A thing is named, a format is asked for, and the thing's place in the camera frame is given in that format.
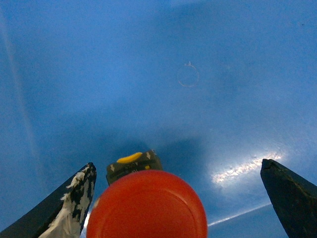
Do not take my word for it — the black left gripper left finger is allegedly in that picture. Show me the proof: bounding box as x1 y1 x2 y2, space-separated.
0 163 97 238

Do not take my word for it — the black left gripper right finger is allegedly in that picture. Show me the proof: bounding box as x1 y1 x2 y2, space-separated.
260 159 317 238

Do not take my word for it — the red push button switch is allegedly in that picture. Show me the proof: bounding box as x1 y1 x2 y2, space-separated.
87 150 208 238

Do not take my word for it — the blue plastic tray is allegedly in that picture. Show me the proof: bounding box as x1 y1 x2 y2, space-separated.
0 0 317 238

